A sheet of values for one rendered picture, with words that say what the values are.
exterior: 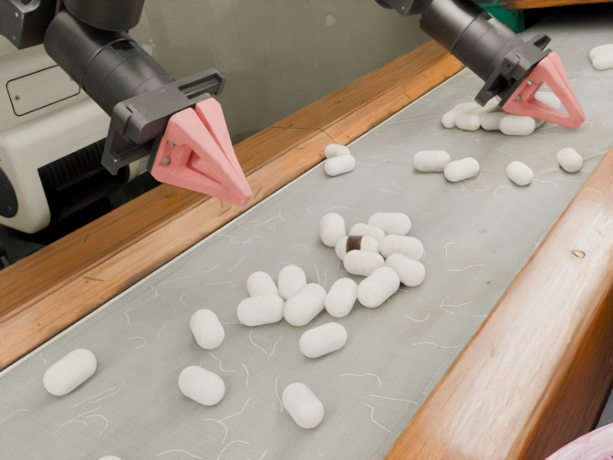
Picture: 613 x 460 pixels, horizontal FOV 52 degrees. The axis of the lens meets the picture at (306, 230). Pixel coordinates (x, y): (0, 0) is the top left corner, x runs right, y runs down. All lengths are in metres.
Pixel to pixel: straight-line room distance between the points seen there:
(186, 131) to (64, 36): 0.13
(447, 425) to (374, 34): 2.14
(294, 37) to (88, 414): 2.25
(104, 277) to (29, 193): 0.46
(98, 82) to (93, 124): 0.54
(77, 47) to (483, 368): 0.37
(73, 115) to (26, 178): 0.12
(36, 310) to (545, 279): 0.37
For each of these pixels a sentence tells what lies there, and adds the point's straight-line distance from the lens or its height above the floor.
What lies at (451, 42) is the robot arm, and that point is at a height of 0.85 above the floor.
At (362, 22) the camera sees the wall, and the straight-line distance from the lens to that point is 2.41.
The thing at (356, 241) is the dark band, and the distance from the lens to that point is 0.50.
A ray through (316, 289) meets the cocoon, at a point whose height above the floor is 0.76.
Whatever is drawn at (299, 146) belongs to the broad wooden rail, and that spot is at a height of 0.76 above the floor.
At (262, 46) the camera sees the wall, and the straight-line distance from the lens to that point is 2.68.
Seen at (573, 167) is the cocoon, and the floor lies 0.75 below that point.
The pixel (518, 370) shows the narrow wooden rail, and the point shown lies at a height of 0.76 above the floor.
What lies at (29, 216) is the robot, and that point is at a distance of 1.02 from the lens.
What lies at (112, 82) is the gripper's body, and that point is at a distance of 0.50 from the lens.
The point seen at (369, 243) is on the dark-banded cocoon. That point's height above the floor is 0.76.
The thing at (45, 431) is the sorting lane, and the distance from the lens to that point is 0.44.
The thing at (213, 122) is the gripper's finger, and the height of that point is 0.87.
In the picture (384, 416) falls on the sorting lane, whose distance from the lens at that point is 0.36.
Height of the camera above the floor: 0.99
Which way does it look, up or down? 25 degrees down
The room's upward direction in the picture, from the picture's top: 12 degrees counter-clockwise
